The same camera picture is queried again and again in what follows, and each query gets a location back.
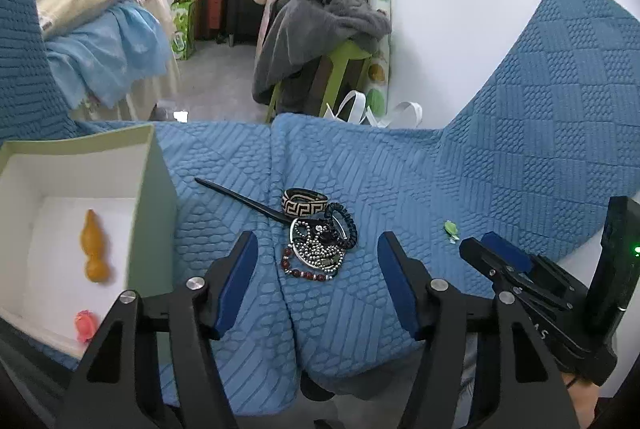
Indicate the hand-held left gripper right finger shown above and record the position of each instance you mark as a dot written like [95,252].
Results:
[397,291]

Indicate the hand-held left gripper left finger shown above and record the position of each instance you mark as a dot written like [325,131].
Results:
[239,281]

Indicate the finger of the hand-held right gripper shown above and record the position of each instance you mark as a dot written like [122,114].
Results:
[512,259]
[482,254]

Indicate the black hair stick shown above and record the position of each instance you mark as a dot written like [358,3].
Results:
[235,198]

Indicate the black and beige patterned bangle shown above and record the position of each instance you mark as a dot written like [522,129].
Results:
[302,205]

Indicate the white and green cardboard box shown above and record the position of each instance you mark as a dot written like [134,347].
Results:
[75,229]

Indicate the person's right hand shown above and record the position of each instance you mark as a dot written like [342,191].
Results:
[580,401]

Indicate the small green ornament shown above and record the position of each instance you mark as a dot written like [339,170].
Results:
[451,230]

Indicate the blue textured sofa cover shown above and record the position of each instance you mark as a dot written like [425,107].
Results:
[450,159]

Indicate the orange gourd pendant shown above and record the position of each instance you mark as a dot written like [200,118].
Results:
[95,249]

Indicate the pink rose ornament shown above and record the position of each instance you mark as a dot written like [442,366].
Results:
[86,326]

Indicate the white plastic bag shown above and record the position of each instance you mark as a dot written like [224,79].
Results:
[357,101]

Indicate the green plastic stool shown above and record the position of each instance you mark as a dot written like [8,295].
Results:
[345,56]

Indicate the green shopping bag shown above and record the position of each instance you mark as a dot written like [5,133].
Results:
[182,29]

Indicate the light blue blanket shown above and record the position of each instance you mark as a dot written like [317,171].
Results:
[115,49]

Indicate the red suitcase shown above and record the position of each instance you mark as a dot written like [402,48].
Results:
[207,11]

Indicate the black suitcase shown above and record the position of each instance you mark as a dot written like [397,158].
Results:
[242,4]

